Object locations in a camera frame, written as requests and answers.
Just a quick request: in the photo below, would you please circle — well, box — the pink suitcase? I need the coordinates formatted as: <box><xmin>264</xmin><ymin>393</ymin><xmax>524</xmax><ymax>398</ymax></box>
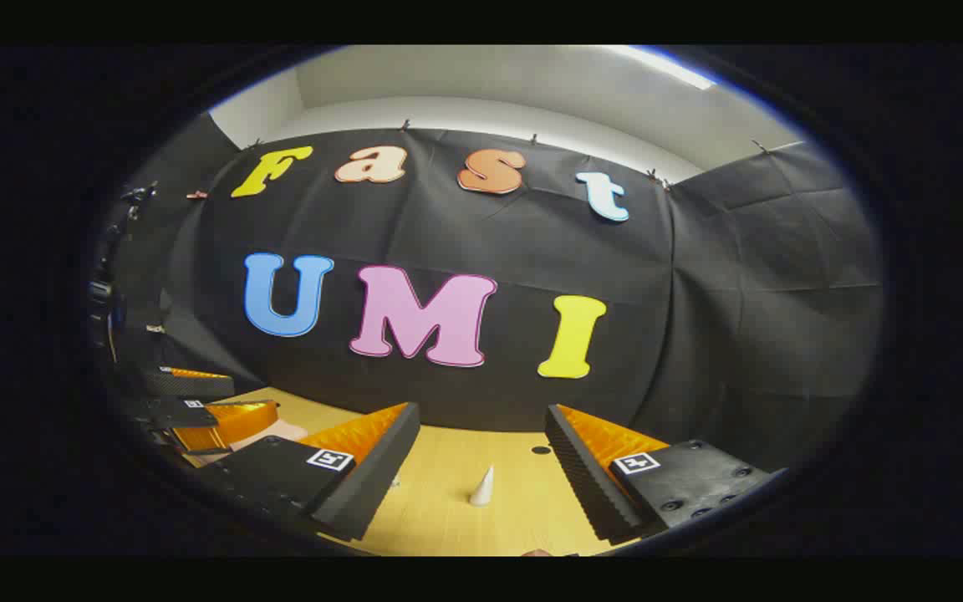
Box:
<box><xmin>183</xmin><ymin>420</ymin><xmax>308</xmax><ymax>467</ymax></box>

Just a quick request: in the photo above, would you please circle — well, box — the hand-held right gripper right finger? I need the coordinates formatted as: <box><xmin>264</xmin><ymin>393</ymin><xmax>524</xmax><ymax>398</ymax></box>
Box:
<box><xmin>544</xmin><ymin>403</ymin><xmax>787</xmax><ymax>543</ymax></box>

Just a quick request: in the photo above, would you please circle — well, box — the white squeeze tube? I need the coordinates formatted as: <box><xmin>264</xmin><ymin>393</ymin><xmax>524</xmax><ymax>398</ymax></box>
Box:
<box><xmin>469</xmin><ymin>465</ymin><xmax>496</xmax><ymax>508</ymax></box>

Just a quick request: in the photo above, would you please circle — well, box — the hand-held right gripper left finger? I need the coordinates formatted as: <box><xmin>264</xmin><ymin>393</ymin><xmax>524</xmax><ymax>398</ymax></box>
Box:
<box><xmin>197</xmin><ymin>401</ymin><xmax>422</xmax><ymax>542</ymax></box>

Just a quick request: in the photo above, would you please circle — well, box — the black camera stand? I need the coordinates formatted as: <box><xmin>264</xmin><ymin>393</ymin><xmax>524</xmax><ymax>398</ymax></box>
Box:
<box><xmin>86</xmin><ymin>181</ymin><xmax>158</xmax><ymax>354</ymax></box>

